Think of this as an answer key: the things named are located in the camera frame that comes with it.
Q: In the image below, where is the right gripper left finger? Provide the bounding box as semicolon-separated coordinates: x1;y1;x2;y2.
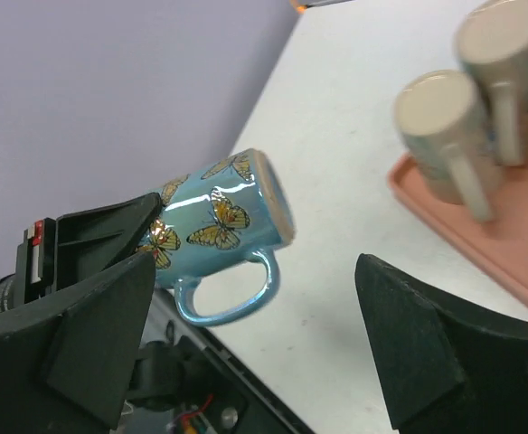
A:
0;253;156;429

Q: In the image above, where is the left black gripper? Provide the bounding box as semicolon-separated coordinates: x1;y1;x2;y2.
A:
14;193;162;304

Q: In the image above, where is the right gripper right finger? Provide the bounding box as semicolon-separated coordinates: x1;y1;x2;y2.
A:
354;254;528;433

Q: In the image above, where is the blue butterfly mug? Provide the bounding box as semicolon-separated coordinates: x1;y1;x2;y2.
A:
137;148;296;327

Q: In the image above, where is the beige floral mug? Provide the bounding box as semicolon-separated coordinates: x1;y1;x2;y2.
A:
393;70;503;222

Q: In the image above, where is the tall beige seashell mug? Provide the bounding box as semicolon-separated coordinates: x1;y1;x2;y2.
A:
455;0;528;166

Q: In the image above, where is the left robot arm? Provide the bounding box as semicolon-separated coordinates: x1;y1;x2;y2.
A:
0;193;162;314

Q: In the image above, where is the pink plastic tray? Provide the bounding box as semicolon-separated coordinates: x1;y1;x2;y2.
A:
388;155;528;307

